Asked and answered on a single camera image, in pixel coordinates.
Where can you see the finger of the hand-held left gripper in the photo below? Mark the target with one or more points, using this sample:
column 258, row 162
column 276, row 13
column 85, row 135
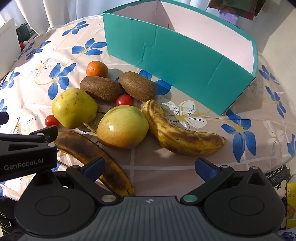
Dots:
column 27, row 138
column 3, row 118

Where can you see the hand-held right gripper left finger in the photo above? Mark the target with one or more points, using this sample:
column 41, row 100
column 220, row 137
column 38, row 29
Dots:
column 94, row 170

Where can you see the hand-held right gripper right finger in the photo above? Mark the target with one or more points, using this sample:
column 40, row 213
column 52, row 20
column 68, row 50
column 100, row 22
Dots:
column 204, row 170

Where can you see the dark brown banana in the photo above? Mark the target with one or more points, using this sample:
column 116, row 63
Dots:
column 92, row 157

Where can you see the red cherry tomato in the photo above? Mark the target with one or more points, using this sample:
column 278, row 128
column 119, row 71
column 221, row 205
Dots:
column 50, row 120
column 123, row 100

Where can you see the yellow spotted banana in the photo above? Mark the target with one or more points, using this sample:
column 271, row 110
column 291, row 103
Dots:
column 180, row 136

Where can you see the yellow-green pear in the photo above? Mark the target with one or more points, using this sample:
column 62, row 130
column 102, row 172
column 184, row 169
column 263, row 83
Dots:
column 74, row 107
column 122, row 126

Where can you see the brown kiwi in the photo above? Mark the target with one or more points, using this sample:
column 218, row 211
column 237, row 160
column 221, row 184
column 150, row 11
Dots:
column 137, row 85
column 99, row 88

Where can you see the tangerine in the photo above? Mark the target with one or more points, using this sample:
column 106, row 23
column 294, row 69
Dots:
column 97, row 69

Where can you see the teal cardboard box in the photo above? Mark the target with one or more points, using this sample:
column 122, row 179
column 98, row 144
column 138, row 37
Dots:
column 173, row 58

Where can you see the white flat box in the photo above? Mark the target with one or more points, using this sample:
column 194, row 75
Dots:
column 8, row 48

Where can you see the black printed packet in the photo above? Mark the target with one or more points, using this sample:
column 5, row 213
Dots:
column 277, row 183

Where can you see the yellow box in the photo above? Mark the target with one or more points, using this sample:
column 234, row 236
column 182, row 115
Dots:
column 291, row 204

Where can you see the white curtain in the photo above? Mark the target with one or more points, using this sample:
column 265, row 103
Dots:
column 57, row 11

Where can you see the purple box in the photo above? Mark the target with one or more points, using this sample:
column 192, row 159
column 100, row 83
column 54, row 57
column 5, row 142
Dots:
column 229, row 18

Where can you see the red paper bag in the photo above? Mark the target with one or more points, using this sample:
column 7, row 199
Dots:
column 248, row 15

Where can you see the dark green paper bag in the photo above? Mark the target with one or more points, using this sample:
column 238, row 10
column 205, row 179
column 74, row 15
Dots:
column 229, row 4

